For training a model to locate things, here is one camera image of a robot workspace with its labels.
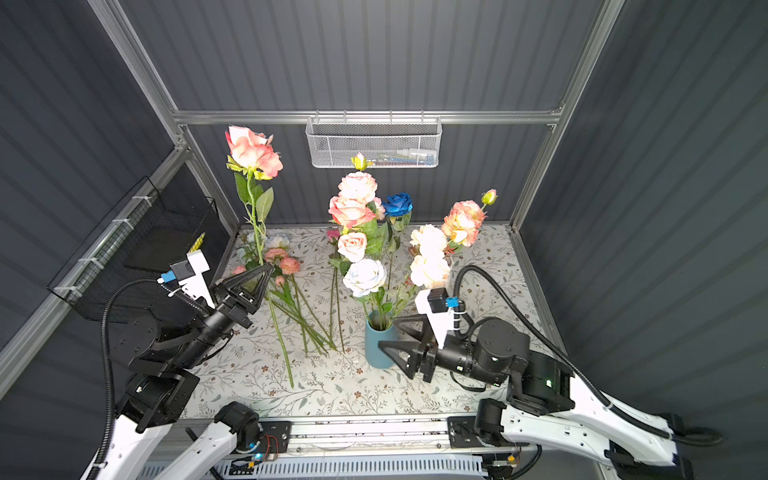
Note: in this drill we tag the blue ceramic vase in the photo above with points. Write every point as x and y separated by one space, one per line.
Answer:
375 357

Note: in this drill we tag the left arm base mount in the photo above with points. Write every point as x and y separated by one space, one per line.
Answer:
264 439

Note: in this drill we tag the items in white basket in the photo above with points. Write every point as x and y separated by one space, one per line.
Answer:
403 158

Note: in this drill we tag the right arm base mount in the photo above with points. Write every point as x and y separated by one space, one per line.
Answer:
461 432

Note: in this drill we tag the yellow marker pen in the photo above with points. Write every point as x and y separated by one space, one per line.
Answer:
197 243

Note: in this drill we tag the floral patterned table mat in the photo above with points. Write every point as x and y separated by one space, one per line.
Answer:
270 367

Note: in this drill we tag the white wire mesh basket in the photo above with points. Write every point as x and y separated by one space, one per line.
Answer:
332 144

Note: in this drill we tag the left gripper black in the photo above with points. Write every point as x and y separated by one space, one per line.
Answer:
236 304

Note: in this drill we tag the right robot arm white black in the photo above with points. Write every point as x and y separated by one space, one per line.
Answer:
546 404

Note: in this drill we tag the white rose stem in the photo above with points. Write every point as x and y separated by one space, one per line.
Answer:
367 280

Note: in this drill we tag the pile of artificial flowers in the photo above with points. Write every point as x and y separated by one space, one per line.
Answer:
294 282

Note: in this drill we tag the blue artificial rose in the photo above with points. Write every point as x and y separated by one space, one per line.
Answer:
398 213

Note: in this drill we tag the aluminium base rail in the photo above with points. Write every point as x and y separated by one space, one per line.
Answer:
417 434

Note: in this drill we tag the pink carnation flower stem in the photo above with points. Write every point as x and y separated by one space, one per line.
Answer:
358 186

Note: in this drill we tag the black wire basket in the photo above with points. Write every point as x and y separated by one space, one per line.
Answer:
156 228

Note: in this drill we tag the white ribbed ceramic vase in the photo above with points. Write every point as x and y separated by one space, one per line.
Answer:
447 270

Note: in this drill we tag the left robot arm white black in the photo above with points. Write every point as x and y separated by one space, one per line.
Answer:
148 371

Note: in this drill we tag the white peony flower stem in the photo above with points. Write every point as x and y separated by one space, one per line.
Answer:
429 246

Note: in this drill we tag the peach rose flower stem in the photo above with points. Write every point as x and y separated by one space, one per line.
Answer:
463 224

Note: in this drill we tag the large pink rose stem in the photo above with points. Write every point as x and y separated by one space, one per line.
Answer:
362 232

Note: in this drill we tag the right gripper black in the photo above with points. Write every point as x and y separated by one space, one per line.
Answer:
425 352

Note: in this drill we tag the small pale pink rose stem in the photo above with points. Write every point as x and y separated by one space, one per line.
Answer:
350 248

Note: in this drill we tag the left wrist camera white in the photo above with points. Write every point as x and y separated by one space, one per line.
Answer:
189 275

